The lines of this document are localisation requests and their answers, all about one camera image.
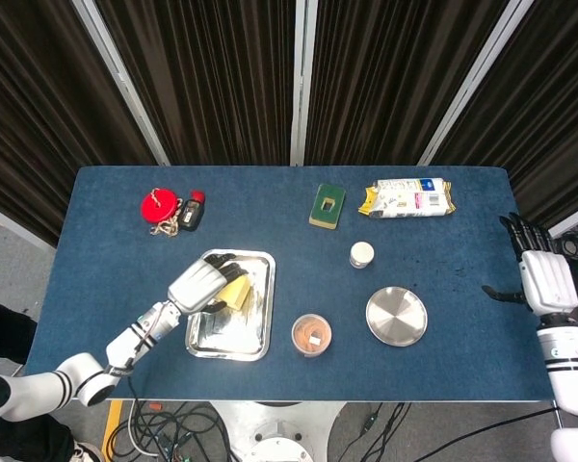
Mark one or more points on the green yellow sponge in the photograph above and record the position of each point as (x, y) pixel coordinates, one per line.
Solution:
(327, 207)

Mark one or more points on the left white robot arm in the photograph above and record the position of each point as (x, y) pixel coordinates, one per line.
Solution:
(86, 377)

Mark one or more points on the small white jar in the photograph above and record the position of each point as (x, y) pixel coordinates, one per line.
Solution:
(361, 254)

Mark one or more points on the round steel plate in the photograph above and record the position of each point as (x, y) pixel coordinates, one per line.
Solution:
(396, 316)

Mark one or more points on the white frame post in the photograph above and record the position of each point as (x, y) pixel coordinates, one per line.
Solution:
(125, 91)
(302, 86)
(477, 86)

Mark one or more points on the blue table cloth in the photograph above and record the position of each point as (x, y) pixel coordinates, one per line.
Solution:
(438, 375)

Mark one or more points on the black clothing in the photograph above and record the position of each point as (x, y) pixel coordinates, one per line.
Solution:
(5, 327)

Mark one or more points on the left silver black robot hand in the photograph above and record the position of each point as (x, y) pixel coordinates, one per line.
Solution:
(197, 286)

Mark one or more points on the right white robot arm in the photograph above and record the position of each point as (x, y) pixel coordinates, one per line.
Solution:
(566, 356)

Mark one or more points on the black bottle with red cap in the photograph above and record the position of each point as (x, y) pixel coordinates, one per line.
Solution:
(191, 214)

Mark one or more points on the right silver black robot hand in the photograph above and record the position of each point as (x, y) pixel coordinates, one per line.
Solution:
(549, 284)

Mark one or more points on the yellow foam cube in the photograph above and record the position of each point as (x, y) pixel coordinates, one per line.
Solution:
(237, 293)

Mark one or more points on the clear plastic jar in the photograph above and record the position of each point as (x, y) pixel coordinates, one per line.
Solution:
(311, 334)

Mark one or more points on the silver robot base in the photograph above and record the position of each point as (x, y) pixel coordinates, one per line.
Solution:
(279, 433)

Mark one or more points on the white snack package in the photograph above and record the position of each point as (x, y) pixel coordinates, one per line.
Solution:
(409, 199)

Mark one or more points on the rectangular steel tray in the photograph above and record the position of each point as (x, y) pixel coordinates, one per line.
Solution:
(231, 337)

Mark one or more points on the dark brown curtain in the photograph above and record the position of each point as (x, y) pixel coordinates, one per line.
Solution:
(559, 120)
(212, 82)
(38, 110)
(390, 82)

